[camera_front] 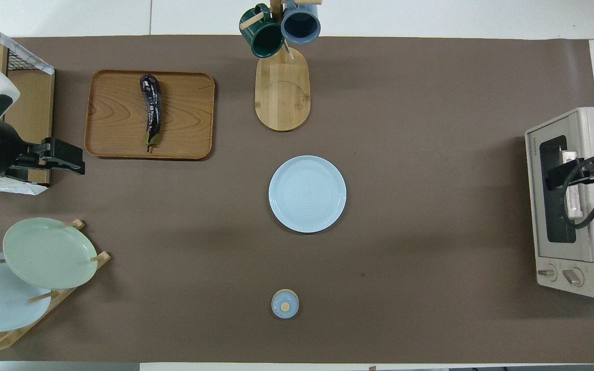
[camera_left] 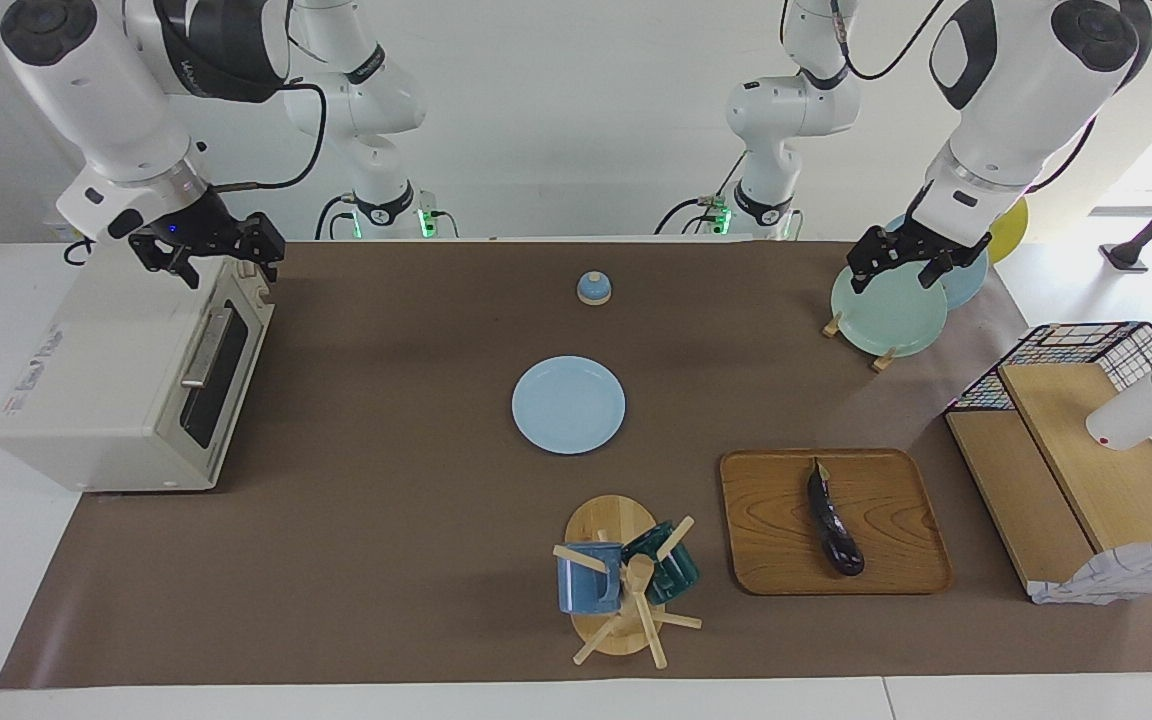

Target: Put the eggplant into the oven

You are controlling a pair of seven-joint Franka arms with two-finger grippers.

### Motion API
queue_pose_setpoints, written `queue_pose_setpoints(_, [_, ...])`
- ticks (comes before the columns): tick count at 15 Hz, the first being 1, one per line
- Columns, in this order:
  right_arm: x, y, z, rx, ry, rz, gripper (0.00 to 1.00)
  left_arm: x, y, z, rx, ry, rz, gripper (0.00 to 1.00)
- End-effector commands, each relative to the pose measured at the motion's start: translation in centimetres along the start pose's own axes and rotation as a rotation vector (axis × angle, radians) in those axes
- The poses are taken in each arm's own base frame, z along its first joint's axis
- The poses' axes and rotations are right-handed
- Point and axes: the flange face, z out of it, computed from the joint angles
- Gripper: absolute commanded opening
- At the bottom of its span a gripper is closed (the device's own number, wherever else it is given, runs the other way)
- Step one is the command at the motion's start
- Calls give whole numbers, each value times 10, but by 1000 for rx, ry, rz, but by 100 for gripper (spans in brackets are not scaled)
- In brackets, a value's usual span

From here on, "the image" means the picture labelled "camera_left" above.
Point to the wooden mug tree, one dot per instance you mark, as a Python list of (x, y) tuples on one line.
[(611, 520)]

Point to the wooden serving tray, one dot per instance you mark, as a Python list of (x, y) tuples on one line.
[(776, 520)]

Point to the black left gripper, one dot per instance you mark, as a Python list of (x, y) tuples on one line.
[(921, 240)]

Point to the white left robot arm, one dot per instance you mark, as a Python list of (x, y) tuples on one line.
[(1016, 100)]

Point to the beige toaster oven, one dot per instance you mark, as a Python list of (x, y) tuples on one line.
[(106, 380)]

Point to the light blue racked plate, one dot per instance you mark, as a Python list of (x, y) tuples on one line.
[(966, 285)]

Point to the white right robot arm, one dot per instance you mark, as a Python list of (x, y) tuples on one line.
[(86, 80)]

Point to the dark purple eggplant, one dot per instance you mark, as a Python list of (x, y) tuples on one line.
[(834, 525)]

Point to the blue mug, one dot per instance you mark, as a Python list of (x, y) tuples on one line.
[(586, 585)]

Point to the wooden plate rack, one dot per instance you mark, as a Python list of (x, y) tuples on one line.
[(883, 360)]

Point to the dark green mug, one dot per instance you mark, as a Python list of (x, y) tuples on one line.
[(674, 570)]

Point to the yellow plate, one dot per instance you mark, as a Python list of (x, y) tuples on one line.
[(1011, 230)]

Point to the brown table mat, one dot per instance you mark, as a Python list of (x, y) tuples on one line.
[(416, 500)]

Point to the pale green racked plate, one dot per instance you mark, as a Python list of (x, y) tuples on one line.
[(886, 315)]

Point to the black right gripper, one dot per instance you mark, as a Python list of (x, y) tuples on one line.
[(191, 225)]

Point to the white cup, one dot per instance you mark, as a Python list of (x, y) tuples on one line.
[(1141, 410)]

